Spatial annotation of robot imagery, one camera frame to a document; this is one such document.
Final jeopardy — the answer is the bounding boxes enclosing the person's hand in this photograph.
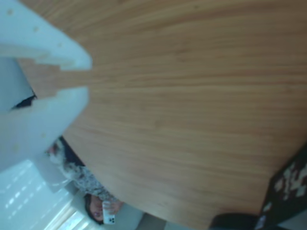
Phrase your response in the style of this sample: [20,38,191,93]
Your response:
[105,200,125,214]

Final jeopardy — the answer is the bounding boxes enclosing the person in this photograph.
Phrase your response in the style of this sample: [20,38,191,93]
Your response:
[45,136,125,227]

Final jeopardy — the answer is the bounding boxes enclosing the white smartphone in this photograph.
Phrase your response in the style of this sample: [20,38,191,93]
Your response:
[102,202,116,226]

